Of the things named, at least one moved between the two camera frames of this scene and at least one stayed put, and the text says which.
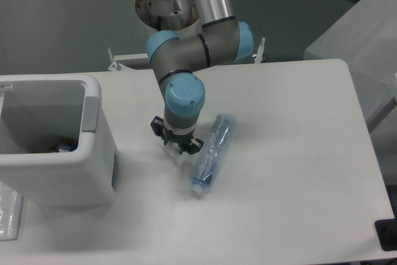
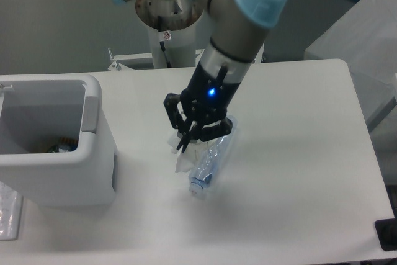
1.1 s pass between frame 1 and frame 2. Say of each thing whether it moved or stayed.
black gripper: moved
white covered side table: stayed
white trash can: stayed
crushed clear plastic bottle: stayed
